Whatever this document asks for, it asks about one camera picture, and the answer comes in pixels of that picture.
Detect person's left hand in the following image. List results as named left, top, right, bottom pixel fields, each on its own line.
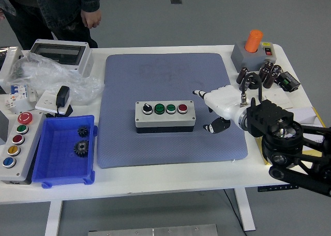
left=80, top=9, right=102, bottom=30

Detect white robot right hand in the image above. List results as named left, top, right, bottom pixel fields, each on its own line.
left=192, top=84, right=246, bottom=135

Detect four-button grey control box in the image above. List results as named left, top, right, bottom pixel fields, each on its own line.
left=134, top=100, right=197, bottom=135

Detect five-button grey control box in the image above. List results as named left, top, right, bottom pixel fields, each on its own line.
left=0, top=111, right=46, bottom=185

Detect person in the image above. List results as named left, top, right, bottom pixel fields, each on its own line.
left=0, top=0, right=104, bottom=50

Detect grey distribution box clear lid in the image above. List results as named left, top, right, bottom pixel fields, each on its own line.
left=29, top=38, right=94, bottom=78

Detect grey block base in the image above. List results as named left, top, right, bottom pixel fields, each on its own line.
left=231, top=40, right=266, bottom=72

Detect orange cylinder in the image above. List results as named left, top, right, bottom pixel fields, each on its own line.
left=244, top=29, right=264, bottom=53

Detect clear plastic bag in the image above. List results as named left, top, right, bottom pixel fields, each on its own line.
left=6, top=51, right=104, bottom=104

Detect black module green terminals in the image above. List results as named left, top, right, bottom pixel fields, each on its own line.
left=275, top=70, right=301, bottom=93

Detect blue-grey mat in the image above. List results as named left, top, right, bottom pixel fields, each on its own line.
left=97, top=52, right=248, bottom=169

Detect white yellow-edged booklet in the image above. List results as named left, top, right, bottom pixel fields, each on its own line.
left=255, top=107, right=327, bottom=166

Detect black power adapter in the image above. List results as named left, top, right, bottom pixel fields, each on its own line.
left=55, top=85, right=71, bottom=109

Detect black table control panel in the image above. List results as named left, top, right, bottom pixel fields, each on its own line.
left=257, top=185, right=298, bottom=193

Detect white circuit breaker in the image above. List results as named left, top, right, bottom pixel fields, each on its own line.
left=9, top=83, right=29, bottom=101

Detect white table leg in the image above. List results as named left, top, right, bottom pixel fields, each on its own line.
left=44, top=201, right=64, bottom=236
left=234, top=188, right=257, bottom=232

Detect white breaker orange marks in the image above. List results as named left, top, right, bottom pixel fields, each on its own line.
left=3, top=94, right=21, bottom=110

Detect large black gear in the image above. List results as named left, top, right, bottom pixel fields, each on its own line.
left=73, top=139, right=90, bottom=158

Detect blue plastic bin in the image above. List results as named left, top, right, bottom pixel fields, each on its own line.
left=31, top=114, right=98, bottom=189

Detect white wall switch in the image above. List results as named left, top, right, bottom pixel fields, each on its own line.
left=260, top=88, right=294, bottom=110

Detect white switch red button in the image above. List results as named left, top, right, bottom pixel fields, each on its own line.
left=261, top=41, right=277, bottom=60

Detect white plastic enclosure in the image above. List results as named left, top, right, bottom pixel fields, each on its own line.
left=0, top=46, right=24, bottom=91

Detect white wall socket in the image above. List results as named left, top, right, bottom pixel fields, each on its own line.
left=35, top=90, right=74, bottom=113

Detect black cable under table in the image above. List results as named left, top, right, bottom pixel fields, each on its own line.
left=223, top=189, right=240, bottom=223

